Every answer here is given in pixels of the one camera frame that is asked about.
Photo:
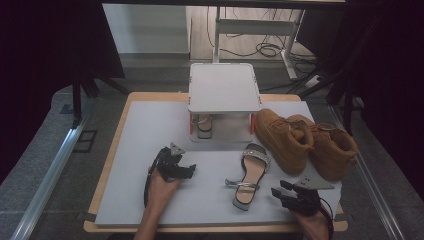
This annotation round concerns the tan suede boot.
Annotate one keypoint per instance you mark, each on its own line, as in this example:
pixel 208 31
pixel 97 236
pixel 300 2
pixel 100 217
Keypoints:
pixel 280 136
pixel 333 153

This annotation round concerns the aluminium rail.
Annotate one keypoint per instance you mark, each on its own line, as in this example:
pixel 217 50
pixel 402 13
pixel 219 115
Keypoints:
pixel 373 186
pixel 50 173

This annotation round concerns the dark curtain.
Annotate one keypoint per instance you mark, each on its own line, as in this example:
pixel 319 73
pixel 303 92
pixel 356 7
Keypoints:
pixel 393 83
pixel 40 66

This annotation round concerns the black metal stand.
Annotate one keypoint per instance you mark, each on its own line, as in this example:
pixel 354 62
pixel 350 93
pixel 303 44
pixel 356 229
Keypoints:
pixel 348 110
pixel 76 100

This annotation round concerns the white power strip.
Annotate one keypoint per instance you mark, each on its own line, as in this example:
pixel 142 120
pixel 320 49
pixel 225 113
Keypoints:
pixel 313 81

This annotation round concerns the white shoe rack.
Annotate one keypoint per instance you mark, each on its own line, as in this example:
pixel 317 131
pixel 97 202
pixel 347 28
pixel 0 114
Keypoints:
pixel 223 86

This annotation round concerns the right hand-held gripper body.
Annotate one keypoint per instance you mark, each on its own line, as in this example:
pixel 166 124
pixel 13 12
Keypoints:
pixel 306 200

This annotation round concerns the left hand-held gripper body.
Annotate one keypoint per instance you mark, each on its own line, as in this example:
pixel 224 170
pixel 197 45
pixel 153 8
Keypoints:
pixel 168 166

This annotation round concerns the white metal desk frame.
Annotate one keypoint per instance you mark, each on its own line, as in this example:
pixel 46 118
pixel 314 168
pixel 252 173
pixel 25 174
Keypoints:
pixel 256 26

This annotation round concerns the person's right hand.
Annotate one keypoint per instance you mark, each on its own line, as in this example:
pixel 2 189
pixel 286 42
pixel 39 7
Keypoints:
pixel 315 228

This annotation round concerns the white cabinet panel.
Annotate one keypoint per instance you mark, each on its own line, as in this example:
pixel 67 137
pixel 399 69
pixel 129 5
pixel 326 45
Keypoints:
pixel 143 30

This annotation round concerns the person's left hand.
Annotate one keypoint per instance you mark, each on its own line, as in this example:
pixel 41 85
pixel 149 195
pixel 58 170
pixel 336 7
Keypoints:
pixel 161 193

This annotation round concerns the white foam board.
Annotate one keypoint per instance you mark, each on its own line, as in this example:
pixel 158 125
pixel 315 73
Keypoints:
pixel 206 200

